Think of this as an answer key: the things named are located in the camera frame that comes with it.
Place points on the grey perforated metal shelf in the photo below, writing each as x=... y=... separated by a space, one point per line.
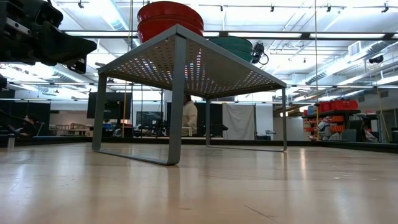
x=180 y=93

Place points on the large red storage bin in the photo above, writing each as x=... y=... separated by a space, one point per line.
x=343 y=104

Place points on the black ceiling speaker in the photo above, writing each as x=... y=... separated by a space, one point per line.
x=376 y=59

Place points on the red floral ceramic bowl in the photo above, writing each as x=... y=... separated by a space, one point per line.
x=169 y=7
x=155 y=32
x=169 y=21

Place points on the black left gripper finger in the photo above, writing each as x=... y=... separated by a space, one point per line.
x=79 y=67
x=62 y=46

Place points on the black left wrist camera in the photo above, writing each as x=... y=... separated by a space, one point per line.
x=51 y=15

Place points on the white hanging cloth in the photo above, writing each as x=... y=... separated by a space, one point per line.
x=238 y=121

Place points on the black overhead camera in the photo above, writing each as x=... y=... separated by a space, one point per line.
x=258 y=51

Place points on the black partition panel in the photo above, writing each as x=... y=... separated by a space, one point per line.
x=213 y=115
x=28 y=107

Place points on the teal floral ceramic bowl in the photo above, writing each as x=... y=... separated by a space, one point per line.
x=239 y=47
x=245 y=56
x=231 y=40

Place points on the storage rack with bins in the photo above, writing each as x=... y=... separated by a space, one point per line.
x=332 y=124

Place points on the small red storage bin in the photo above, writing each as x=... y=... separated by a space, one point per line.
x=324 y=107

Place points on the person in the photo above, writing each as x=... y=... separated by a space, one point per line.
x=189 y=116
x=29 y=124

